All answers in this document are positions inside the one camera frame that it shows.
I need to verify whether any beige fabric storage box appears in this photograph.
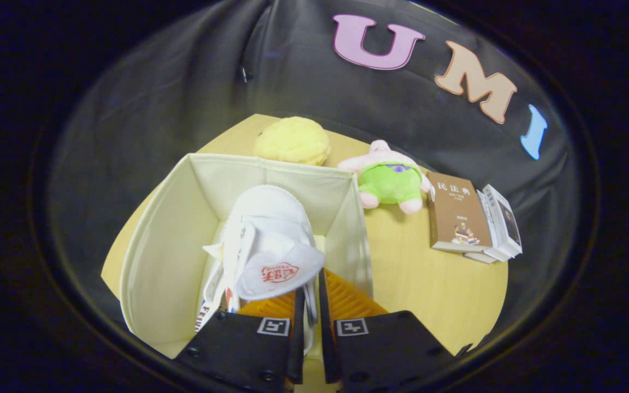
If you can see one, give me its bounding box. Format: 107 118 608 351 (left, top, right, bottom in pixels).
120 153 374 361

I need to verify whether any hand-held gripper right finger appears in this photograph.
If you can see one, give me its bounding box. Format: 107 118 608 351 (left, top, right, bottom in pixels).
319 267 457 392

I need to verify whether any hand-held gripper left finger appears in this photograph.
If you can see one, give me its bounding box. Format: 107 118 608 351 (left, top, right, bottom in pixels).
175 289 305 392

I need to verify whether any yellow plush corn toy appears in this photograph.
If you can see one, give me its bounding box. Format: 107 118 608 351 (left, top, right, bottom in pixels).
253 116 332 166

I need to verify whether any brown cover book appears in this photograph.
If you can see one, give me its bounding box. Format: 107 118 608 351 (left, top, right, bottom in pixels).
428 171 493 253

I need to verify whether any white book with portrait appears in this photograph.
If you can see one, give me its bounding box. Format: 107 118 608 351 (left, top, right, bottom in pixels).
483 184 523 257

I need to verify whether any white grey patterned book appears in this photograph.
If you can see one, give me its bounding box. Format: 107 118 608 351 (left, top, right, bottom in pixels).
477 190 512 261

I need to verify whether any black backdrop cloth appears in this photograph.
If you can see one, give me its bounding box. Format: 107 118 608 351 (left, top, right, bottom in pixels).
47 0 583 350

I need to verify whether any white canvas shoe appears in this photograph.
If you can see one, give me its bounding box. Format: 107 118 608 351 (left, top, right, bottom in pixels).
203 184 326 355
194 257 239 335

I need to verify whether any green pink plush toy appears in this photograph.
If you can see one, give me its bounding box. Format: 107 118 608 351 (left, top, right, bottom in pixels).
338 140 435 215

